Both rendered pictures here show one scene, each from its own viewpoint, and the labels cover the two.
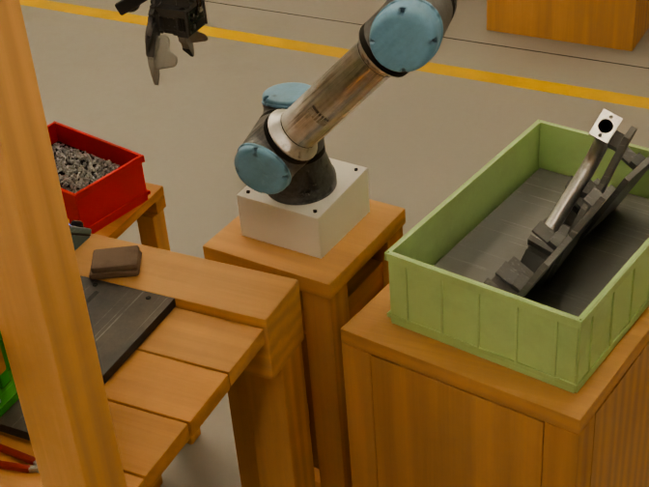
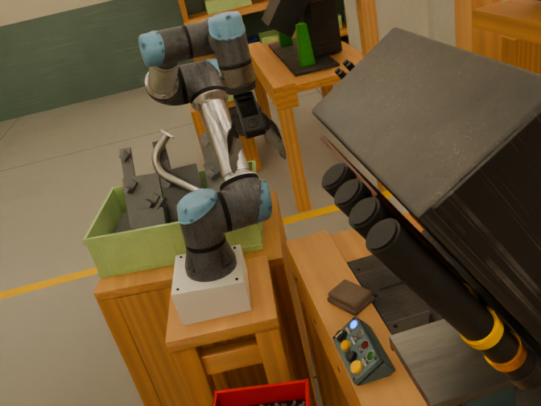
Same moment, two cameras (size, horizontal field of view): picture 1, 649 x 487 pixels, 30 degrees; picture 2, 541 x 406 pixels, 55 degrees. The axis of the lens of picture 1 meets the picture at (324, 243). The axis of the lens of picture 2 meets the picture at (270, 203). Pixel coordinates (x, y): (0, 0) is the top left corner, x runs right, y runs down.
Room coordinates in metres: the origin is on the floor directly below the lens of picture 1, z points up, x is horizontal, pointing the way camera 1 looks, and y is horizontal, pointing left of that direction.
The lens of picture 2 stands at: (2.74, 1.23, 1.80)
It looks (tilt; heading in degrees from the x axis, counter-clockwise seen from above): 28 degrees down; 236
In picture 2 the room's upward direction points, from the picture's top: 13 degrees counter-clockwise
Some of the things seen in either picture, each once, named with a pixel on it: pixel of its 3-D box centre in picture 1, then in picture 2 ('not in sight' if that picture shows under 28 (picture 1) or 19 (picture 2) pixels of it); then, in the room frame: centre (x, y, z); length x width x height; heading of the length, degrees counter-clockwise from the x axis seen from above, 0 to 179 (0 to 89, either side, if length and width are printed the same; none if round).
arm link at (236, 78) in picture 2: not in sight; (236, 75); (2.09, 0.24, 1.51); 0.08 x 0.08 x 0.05
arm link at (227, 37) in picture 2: not in sight; (229, 39); (2.09, 0.24, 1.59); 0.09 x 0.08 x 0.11; 69
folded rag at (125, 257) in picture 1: (115, 261); (350, 296); (2.02, 0.42, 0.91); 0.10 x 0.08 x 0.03; 90
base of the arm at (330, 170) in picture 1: (298, 164); (208, 252); (2.19, 0.04, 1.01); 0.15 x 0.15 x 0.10
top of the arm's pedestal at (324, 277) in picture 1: (305, 234); (221, 300); (2.20, 0.04, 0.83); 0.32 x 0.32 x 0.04; 56
